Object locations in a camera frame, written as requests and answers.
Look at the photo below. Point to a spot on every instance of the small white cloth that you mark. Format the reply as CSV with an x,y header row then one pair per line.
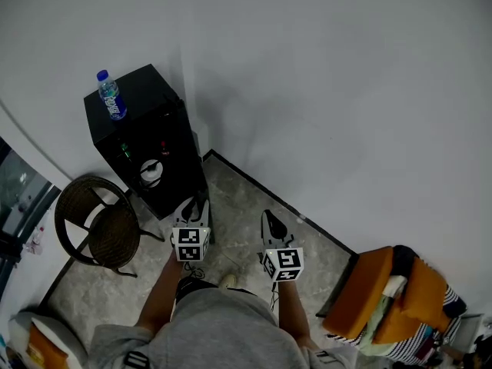
x,y
396,284

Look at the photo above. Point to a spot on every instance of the black armchair frame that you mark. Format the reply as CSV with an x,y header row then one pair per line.
x,y
338,286

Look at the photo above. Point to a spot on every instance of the white round container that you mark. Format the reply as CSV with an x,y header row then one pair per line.
x,y
150,173

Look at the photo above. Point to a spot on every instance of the pale green cloth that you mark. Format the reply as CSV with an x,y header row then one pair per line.
x,y
374,321

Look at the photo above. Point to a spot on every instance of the dark wicker chair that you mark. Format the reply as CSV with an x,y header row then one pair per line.
x,y
115,237

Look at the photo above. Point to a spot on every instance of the clear bag with small bottles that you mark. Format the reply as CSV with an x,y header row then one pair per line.
x,y
35,240

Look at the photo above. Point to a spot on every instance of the small green object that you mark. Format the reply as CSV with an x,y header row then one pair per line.
x,y
125,150

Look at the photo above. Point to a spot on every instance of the black glass cabinet door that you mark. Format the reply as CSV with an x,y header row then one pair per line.
x,y
210,233

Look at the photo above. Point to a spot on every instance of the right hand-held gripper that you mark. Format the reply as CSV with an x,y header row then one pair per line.
x,y
286,261

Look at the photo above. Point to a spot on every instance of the blue capped water bottle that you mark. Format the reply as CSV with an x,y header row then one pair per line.
x,y
111,98

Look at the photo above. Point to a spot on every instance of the small red bottle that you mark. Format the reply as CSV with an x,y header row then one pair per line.
x,y
165,149

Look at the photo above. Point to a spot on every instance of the black mini fridge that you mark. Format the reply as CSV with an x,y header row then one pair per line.
x,y
146,90

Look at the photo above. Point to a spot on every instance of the black garment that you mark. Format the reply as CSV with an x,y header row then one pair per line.
x,y
405,261

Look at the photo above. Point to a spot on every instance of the grey framed panel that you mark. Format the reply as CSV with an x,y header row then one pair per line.
x,y
471,333

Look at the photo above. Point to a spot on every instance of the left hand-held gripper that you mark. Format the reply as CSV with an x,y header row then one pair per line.
x,y
190,244

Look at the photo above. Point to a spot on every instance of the person's grey shirt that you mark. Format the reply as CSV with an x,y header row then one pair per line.
x,y
223,340

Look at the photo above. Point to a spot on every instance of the person's left forearm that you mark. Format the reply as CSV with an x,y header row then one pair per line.
x,y
159,298

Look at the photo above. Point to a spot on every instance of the small orange throw pillow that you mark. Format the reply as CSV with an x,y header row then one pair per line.
x,y
44,350

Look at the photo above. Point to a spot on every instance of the black framed glass window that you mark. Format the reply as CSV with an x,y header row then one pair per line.
x,y
19,190

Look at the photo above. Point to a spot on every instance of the white round armchair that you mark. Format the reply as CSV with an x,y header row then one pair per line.
x,y
65,333

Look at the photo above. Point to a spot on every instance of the black white striped cloth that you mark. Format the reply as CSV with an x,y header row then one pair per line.
x,y
403,350

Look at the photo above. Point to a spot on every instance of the person's right forearm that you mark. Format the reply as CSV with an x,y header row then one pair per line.
x,y
292,313

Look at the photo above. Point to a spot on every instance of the person's right white shoe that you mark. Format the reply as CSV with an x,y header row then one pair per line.
x,y
227,281

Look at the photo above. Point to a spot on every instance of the person's black shorts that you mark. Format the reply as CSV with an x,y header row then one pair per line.
x,y
192,284

